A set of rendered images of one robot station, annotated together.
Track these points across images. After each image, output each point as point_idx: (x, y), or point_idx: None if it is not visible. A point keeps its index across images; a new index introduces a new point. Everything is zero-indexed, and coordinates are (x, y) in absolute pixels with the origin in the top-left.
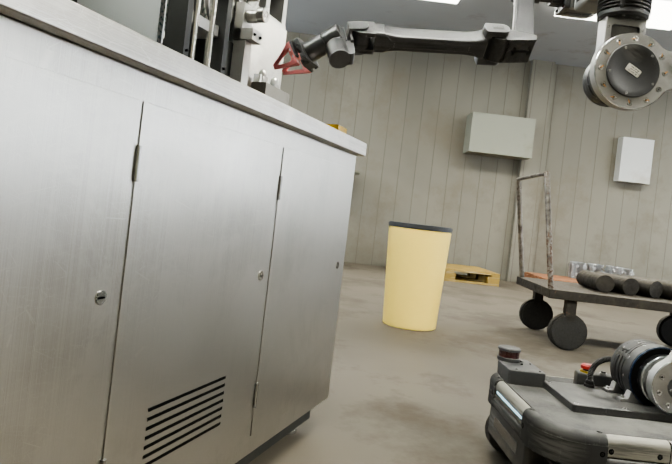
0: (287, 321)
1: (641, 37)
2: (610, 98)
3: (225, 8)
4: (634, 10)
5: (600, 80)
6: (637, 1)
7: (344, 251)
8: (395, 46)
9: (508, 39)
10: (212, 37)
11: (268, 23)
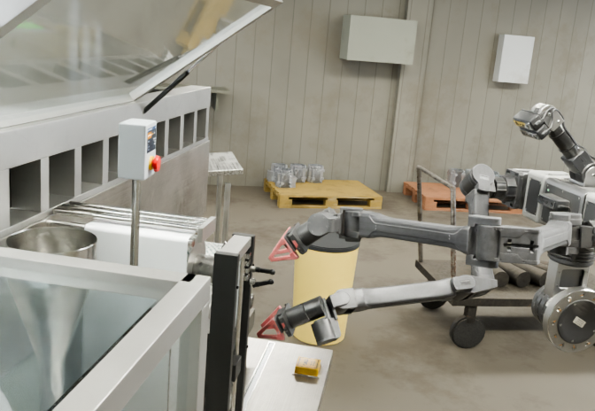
0: None
1: (587, 293)
2: (559, 346)
3: (241, 374)
4: (583, 266)
5: (552, 333)
6: (586, 258)
7: None
8: (373, 308)
9: (474, 291)
10: (234, 410)
11: (196, 153)
